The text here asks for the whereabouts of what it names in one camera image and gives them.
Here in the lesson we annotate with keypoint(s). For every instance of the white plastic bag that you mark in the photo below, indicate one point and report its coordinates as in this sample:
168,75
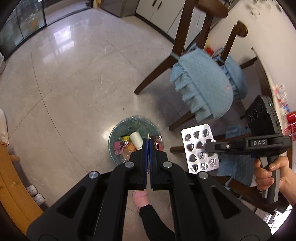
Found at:
3,128

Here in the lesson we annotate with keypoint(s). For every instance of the glass sliding door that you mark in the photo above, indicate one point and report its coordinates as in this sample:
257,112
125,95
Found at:
29,17

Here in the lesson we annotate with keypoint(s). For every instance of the red sachet wrapper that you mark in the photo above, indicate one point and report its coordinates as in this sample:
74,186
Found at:
158,142

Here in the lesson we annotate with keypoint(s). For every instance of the pink slipper foot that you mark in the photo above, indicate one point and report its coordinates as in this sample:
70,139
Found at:
140,199

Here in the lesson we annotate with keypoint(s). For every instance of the white kitchen cabinet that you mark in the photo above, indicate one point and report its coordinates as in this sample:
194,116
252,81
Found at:
166,16

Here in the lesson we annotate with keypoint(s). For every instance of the blue quilted seat cushion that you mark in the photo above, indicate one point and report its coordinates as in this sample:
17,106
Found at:
203,85

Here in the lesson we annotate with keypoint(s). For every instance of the far wooden chair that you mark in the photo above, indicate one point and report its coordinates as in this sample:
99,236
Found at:
237,48

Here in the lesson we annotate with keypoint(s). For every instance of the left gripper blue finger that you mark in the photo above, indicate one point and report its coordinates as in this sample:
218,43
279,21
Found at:
144,161
151,162

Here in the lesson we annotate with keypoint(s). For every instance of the wooden chair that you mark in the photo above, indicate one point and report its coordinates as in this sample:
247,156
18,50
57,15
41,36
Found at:
237,48
212,9

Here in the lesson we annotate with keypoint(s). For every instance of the near wooden chair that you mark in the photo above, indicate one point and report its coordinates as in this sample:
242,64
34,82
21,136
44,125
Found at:
212,9

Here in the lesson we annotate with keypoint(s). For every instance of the trash bin with teal bag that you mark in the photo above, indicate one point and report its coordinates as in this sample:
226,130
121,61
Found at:
128,135

